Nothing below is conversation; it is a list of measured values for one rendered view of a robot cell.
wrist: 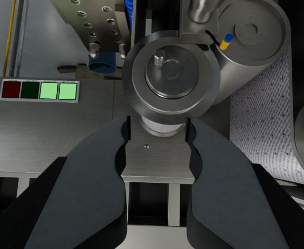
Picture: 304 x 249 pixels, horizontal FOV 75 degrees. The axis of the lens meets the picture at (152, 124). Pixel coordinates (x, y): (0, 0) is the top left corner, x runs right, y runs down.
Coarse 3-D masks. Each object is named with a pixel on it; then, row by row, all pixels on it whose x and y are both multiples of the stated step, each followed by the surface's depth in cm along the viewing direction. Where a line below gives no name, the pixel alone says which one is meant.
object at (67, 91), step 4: (64, 84) 63; (68, 84) 63; (72, 84) 63; (60, 88) 63; (64, 88) 63; (68, 88) 63; (72, 88) 63; (60, 92) 63; (64, 92) 63; (68, 92) 63; (72, 92) 63; (60, 96) 62; (64, 96) 62; (68, 96) 62; (72, 96) 62
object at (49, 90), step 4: (44, 84) 63; (48, 84) 63; (52, 84) 63; (56, 84) 63; (44, 88) 63; (48, 88) 63; (52, 88) 63; (56, 88) 63; (44, 92) 63; (48, 92) 63; (52, 92) 63; (56, 92) 63; (40, 96) 63; (44, 96) 63; (48, 96) 63; (52, 96) 63
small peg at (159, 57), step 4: (156, 52) 25; (160, 52) 25; (164, 52) 25; (156, 56) 25; (160, 56) 25; (164, 56) 25; (156, 60) 26; (160, 60) 26; (156, 64) 27; (160, 64) 27
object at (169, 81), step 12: (168, 48) 28; (180, 48) 28; (168, 60) 28; (180, 60) 28; (192, 60) 28; (156, 72) 28; (168, 72) 28; (180, 72) 28; (192, 72) 28; (156, 84) 27; (168, 84) 27; (180, 84) 27; (192, 84) 27; (168, 96) 27; (180, 96) 28
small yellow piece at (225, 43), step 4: (208, 32) 26; (212, 36) 26; (228, 36) 23; (232, 36) 23; (216, 40) 26; (224, 40) 23; (228, 40) 23; (220, 44) 24; (224, 44) 24; (228, 44) 24; (224, 48) 24
